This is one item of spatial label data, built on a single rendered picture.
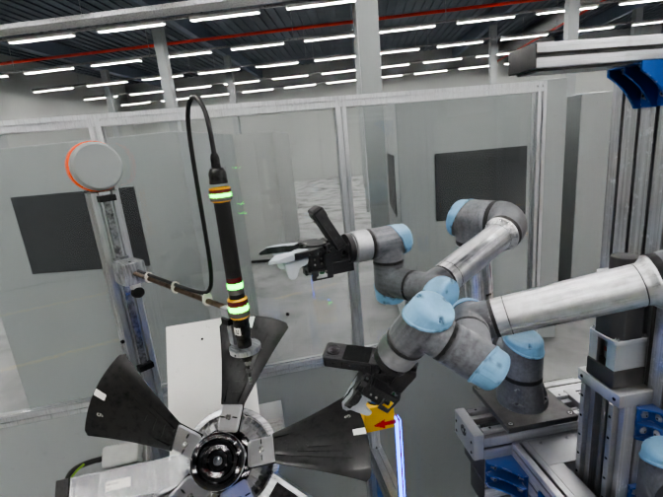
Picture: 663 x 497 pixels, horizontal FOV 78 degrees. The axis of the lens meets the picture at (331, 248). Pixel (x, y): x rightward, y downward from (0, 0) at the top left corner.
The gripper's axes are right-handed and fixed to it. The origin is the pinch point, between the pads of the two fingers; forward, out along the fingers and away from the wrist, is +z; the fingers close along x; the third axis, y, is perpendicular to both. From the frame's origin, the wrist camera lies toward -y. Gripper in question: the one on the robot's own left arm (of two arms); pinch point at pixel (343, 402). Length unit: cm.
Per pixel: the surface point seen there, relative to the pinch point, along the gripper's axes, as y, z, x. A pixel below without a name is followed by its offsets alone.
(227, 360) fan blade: -29.3, 21.3, 9.4
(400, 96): -25, -34, 109
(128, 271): -72, 28, 24
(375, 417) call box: 18.0, 34.2, 25.5
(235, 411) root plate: -20.4, 21.4, -2.0
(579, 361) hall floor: 193, 113, 224
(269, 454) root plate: -8.2, 22.5, -6.4
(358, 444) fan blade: 9.6, 14.3, 2.1
